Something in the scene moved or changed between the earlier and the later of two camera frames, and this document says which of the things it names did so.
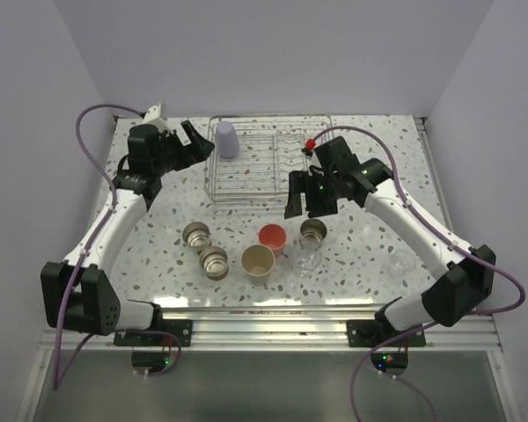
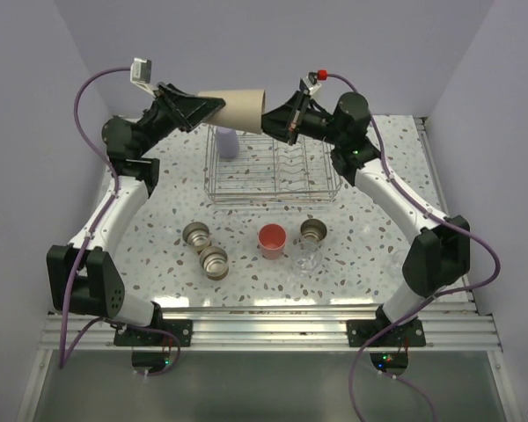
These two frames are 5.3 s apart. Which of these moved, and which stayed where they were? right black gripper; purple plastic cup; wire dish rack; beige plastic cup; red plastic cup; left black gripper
Moved: left black gripper; beige plastic cup; right black gripper
Stayed: purple plastic cup; red plastic cup; wire dish rack
